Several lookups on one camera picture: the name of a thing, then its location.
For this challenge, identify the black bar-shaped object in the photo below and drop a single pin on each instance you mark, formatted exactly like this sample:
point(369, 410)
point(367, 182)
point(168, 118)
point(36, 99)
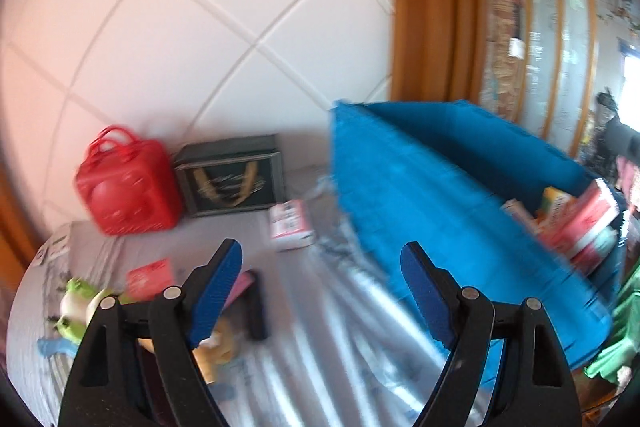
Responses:
point(256, 307)

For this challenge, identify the red flat packet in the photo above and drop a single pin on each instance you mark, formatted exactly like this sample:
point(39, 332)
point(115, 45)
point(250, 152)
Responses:
point(149, 279)

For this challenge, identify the white label card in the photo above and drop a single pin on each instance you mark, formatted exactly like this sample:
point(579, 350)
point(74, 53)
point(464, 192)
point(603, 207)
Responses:
point(54, 248)

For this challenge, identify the green frog toy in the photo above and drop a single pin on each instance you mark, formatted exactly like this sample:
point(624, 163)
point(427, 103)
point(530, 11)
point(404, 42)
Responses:
point(77, 302)

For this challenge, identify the white red small carton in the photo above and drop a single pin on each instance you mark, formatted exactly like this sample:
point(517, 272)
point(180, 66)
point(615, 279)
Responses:
point(517, 212)

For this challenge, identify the light blue plastic clip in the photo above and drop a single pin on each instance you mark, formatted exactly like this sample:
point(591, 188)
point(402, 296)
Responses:
point(52, 347)

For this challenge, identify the printed cylindrical can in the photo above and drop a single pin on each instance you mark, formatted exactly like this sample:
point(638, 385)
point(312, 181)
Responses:
point(502, 52)

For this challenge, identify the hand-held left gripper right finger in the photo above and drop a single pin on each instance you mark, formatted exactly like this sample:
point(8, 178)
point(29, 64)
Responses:
point(425, 292)

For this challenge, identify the yellow green carton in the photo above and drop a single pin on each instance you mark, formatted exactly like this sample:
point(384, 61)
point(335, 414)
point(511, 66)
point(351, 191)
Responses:
point(555, 204)

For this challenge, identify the yellow plush toy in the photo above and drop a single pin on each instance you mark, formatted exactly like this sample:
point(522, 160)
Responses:
point(215, 352)

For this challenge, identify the white pink small box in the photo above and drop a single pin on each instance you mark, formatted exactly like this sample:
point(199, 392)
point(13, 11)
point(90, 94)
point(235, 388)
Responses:
point(290, 224)

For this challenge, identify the wooden side panel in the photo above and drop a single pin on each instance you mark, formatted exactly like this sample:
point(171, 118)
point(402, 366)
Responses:
point(15, 227)

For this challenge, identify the green cloth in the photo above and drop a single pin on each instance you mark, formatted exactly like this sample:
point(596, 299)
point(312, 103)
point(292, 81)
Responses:
point(620, 337)

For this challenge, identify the dark green gift box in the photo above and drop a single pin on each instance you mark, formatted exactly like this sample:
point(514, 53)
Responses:
point(230, 179)

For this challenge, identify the glass door with wooden bars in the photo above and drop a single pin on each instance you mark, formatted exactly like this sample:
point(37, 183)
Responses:
point(550, 32)

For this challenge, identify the red plastic handbag case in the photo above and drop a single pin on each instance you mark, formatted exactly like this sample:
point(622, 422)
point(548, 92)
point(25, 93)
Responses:
point(127, 187)

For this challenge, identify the blue fabric storage box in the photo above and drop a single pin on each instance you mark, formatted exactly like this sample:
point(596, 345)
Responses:
point(400, 177)

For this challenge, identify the pink flat item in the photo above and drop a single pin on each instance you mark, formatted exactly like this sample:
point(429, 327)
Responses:
point(241, 284)

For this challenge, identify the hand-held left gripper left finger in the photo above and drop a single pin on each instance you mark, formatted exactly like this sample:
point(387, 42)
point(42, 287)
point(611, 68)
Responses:
point(217, 292)

